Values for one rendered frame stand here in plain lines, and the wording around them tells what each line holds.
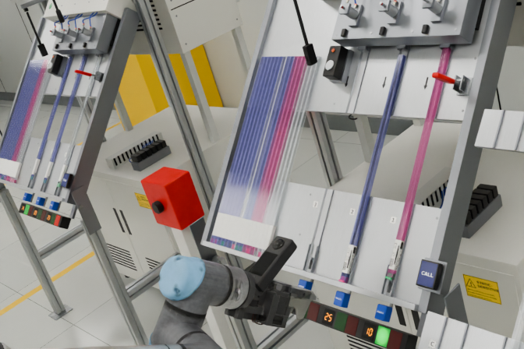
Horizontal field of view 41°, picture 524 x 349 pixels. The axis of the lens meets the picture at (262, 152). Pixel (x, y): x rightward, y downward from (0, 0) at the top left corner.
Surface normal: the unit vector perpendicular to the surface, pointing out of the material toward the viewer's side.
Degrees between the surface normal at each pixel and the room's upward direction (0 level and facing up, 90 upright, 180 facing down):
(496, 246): 0
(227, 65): 90
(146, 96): 90
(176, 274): 47
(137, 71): 90
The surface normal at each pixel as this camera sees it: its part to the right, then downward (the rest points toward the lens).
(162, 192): -0.69, 0.45
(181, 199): 0.67, 0.09
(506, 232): -0.29, -0.89
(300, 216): -0.70, -0.27
